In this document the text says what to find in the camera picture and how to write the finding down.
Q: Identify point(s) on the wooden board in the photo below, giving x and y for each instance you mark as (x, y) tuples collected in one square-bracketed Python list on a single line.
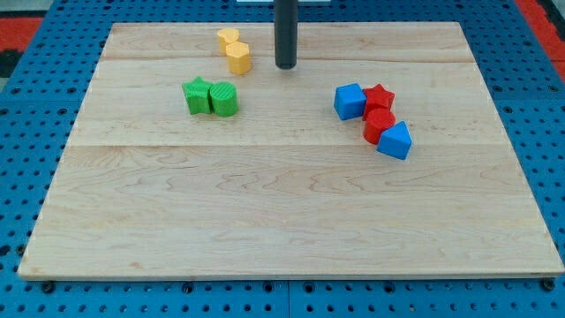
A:
[(285, 189)]

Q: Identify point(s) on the green cylinder block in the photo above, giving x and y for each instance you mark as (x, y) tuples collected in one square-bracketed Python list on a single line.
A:
[(224, 99)]

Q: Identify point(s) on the yellow heart block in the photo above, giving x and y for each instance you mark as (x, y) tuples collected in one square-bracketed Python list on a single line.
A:
[(225, 37)]

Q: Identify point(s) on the blue triangle block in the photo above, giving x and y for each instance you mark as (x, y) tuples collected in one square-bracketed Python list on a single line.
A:
[(396, 141)]

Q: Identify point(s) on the red cylinder block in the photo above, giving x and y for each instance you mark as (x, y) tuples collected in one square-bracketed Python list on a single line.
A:
[(377, 121)]

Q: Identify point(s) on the yellow hexagon block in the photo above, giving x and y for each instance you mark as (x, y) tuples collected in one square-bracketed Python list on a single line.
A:
[(239, 57)]

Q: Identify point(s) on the green star block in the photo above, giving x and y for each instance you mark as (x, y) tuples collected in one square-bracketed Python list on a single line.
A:
[(197, 96)]

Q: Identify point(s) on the blue cube block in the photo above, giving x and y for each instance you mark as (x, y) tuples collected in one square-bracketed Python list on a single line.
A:
[(349, 101)]

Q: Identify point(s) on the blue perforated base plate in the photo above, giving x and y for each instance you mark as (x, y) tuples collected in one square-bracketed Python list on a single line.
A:
[(42, 99)]

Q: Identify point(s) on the black cylindrical robot arm rod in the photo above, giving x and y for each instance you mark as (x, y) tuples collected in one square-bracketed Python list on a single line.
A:
[(286, 33)]

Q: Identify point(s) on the red star block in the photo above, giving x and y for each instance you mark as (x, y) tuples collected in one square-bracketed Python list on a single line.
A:
[(377, 97)]

